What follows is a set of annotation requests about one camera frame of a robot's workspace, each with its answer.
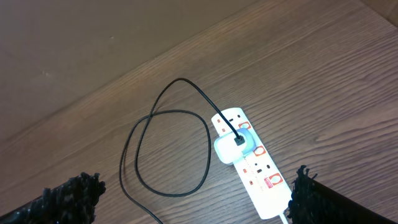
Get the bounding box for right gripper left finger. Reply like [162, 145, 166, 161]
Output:
[1, 172, 106, 224]

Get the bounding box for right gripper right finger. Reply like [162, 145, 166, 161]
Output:
[287, 165, 395, 224]

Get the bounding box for white charger plug adapter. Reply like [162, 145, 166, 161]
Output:
[214, 128, 256, 164]

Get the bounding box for black charging cable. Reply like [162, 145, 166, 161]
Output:
[119, 77, 246, 224]

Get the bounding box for white power strip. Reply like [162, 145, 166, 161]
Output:
[211, 108, 292, 223]

